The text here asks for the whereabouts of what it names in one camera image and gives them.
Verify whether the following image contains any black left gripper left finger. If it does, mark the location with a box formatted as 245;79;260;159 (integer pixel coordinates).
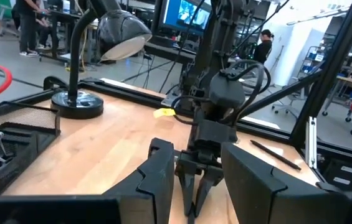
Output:
0;138;176;224

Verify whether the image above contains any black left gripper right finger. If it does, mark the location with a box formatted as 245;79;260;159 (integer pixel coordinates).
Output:
221;142;352;224

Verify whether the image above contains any grey office chair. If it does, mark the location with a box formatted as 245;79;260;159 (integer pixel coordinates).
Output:
270;91;309;121

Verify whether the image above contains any black pen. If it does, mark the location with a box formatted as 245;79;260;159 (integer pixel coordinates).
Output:
249;139;302;171

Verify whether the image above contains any black desk lamp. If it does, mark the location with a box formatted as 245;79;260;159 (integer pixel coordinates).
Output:
50;0;153;120

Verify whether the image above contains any large blue display screen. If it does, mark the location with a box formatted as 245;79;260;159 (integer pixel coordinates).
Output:
158;0;213;37

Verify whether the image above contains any black mesh desk organizer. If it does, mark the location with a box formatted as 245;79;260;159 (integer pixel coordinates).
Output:
0;101;61;203

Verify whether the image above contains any black aluminium table frame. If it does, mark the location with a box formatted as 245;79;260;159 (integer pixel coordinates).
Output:
7;0;352;162

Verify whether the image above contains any person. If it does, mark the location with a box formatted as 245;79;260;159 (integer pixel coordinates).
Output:
35;15;60;51
12;0;50;58
252;29;275;65

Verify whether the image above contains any silver aluminium frame strip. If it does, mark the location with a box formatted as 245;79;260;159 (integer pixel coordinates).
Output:
305;116;318;169

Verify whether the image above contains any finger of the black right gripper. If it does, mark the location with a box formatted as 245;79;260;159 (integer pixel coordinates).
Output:
193;167;224;218
177;170;196;218

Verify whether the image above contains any black power supply box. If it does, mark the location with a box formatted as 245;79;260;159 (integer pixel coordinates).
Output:
318;157;352;192

